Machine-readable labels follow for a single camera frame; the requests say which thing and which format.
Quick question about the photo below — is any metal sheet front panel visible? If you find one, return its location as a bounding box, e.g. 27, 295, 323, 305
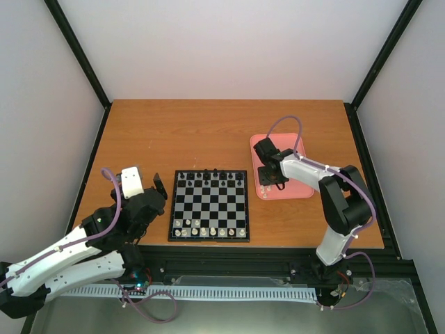
21, 278, 436, 333

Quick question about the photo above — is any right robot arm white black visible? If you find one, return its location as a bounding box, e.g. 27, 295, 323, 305
252, 136, 377, 266

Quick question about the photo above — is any pink plastic tray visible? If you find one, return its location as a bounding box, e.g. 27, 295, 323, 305
250, 133, 314, 200

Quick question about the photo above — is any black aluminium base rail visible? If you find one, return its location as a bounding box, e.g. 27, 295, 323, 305
137, 244, 417, 282

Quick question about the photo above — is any right black frame post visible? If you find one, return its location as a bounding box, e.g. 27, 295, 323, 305
350, 0, 423, 109

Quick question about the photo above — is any left black frame post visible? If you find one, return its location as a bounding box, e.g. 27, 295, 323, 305
43, 0, 112, 109

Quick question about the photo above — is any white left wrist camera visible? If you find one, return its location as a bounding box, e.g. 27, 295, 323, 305
121, 166, 144, 199

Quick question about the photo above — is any black frame post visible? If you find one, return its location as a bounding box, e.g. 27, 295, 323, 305
350, 0, 423, 109
43, 0, 112, 109

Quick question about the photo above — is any light blue slotted cable duct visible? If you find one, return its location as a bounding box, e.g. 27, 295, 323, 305
58, 282, 318, 303

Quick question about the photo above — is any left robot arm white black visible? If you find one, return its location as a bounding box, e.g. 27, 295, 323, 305
1, 167, 168, 319

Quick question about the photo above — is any black chess pieces row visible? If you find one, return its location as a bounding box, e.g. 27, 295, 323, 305
175, 168, 247, 188

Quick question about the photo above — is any black white chess board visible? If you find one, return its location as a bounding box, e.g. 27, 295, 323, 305
168, 176, 250, 242

